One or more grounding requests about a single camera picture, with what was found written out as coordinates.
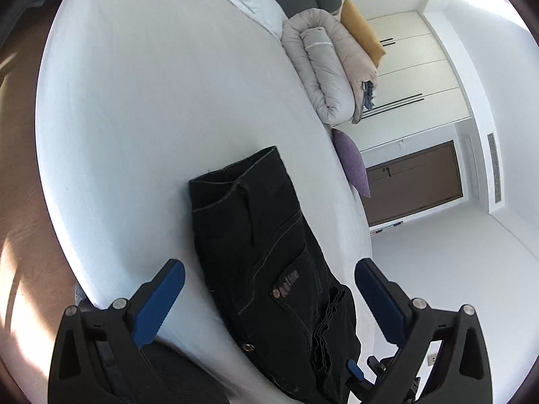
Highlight yellow pillow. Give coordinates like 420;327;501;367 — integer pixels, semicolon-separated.
340;0;387;67

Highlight purple pillow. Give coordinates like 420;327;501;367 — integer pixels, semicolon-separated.
332;128;372;198

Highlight black pants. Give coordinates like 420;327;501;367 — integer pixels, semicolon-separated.
188;146;363;404

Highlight brown door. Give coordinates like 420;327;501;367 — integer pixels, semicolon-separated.
364;140;464;228

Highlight white bed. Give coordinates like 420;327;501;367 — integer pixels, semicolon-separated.
36;0;373;404

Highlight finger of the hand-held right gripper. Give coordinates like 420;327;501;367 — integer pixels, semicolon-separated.
366;356;400;378
345;359;375;393

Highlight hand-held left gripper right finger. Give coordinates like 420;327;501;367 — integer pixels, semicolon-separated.
354;259;493;404

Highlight white air vent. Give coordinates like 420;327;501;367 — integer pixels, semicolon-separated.
487;132;504;205

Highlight cream wardrobe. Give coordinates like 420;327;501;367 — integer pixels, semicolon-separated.
349;10;472;152

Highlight blue folded cloth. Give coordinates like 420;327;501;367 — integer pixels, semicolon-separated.
362;80;378;112

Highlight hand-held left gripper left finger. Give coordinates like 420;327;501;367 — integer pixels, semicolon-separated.
47;259;187;404

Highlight beige folded duvet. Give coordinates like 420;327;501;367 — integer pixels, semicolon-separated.
281;7;380;125

